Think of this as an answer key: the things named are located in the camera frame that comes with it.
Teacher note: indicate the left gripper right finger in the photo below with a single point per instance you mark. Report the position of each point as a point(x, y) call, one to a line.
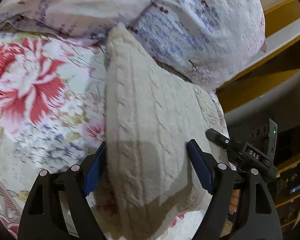
point(256, 216)

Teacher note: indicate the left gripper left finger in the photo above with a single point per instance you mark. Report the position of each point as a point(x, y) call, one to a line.
point(57, 206)

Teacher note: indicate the beige cable-knit sweater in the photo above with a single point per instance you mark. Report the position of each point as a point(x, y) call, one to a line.
point(151, 114)

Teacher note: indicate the wooden bedside shelf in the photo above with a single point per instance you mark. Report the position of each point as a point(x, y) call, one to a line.
point(287, 195)

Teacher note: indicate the floral bed sheet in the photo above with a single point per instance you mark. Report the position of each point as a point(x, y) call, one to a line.
point(52, 108)

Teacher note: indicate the pink floral pillow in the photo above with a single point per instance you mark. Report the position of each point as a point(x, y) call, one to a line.
point(208, 41)

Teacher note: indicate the wooden headboard frame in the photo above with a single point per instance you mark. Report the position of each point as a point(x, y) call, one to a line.
point(271, 68)

